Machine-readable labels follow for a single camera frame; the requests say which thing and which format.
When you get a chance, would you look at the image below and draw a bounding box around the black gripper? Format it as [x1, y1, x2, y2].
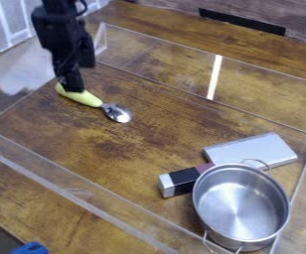
[31, 6, 95, 92]

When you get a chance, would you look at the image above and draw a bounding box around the spoon with yellow handle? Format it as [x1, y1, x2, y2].
[55, 83, 132, 123]

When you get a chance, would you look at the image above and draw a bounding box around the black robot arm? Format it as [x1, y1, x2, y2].
[31, 0, 95, 92]

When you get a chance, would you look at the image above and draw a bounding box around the silver metal pot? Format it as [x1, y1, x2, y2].
[193, 159, 291, 254]

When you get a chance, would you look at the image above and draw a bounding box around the black strip on table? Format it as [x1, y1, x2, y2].
[198, 8, 286, 36]

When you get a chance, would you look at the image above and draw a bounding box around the black and silver block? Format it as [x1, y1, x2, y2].
[158, 163, 215, 198]

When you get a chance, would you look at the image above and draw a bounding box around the silver flat rectangular box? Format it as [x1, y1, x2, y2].
[202, 132, 298, 170]

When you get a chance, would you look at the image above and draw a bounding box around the blue object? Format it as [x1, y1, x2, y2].
[10, 242, 50, 254]

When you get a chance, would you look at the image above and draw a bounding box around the clear acrylic enclosure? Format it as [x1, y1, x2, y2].
[0, 23, 306, 254]

